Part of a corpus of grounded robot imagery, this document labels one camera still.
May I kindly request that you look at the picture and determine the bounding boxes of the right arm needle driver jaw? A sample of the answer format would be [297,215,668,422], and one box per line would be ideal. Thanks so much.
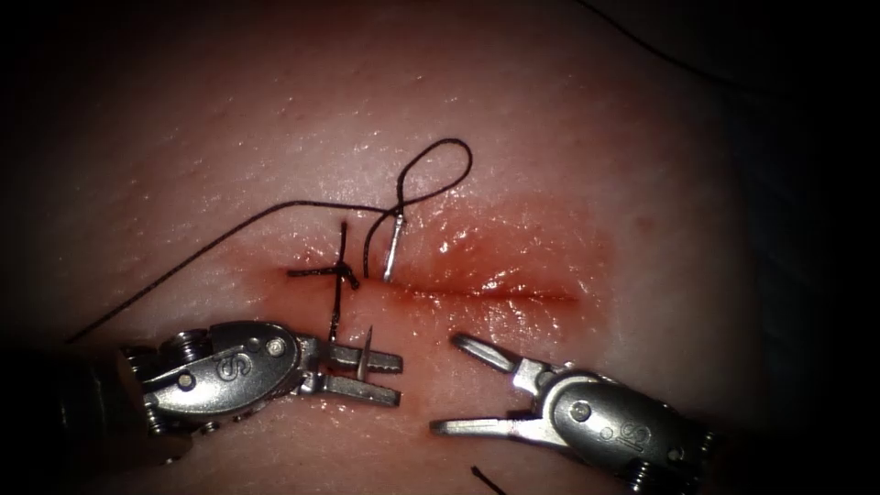
[450,332,534,377]
[429,416,572,449]

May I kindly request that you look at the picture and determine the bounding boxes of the left arm needle driver jaw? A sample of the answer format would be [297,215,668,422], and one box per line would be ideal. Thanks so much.
[320,340,405,375]
[315,373,402,408]

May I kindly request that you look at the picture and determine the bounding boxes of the curved steel needle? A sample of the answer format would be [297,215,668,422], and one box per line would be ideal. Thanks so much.
[355,213,408,384]

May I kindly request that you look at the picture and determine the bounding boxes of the short black thread piece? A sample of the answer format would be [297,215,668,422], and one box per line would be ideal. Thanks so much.
[469,465,509,495]

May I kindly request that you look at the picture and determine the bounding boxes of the right arm needle driver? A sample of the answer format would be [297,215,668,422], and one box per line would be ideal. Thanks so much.
[511,358,718,495]

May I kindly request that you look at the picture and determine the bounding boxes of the black stitching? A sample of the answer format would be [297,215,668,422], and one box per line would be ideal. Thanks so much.
[286,219,362,345]

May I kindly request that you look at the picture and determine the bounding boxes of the tissue pad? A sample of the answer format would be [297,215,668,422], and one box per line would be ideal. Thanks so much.
[0,0,785,495]

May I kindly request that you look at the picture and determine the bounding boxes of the left arm needle driver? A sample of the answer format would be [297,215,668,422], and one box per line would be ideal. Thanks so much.
[122,320,325,439]

